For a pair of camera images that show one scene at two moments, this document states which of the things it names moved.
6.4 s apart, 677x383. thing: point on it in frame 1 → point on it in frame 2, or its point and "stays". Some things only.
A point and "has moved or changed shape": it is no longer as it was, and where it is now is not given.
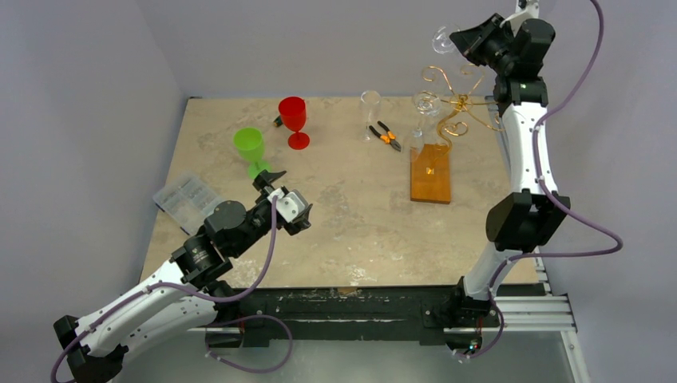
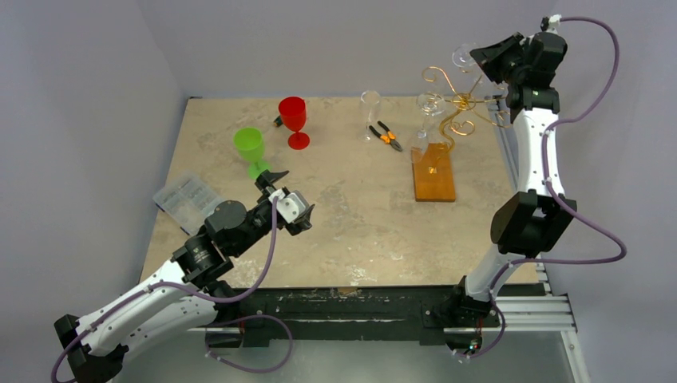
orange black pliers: [389, 138] stays
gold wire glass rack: [427, 102] has moved or changed shape
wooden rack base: [430, 173] has moved or changed shape
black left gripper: [261, 183] stays
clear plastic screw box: [188, 201] stays
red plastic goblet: [293, 112] stays
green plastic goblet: [250, 142] stays
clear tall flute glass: [370, 103] stays
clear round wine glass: [441, 41] → [464, 61]
